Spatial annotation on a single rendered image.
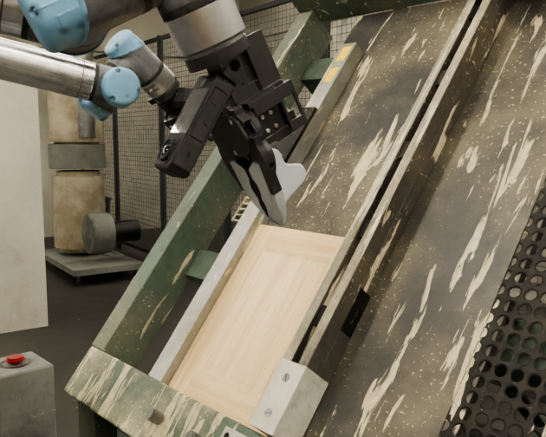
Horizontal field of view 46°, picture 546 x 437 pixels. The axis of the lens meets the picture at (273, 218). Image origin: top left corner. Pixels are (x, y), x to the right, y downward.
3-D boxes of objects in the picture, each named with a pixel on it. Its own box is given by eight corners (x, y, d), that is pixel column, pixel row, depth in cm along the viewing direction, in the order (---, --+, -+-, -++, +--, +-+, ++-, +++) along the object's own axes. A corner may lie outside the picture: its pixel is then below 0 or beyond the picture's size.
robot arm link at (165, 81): (167, 57, 145) (157, 82, 140) (181, 71, 148) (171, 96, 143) (145, 68, 149) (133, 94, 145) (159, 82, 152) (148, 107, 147)
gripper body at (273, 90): (312, 127, 72) (269, 23, 67) (254, 165, 68) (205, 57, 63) (274, 128, 78) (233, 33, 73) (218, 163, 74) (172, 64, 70)
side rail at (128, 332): (123, 364, 162) (90, 344, 155) (319, 40, 197) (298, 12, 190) (135, 370, 158) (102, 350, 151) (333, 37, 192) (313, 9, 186)
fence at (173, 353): (160, 382, 140) (147, 375, 138) (349, 55, 170) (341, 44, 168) (173, 389, 136) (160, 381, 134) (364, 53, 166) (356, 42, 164)
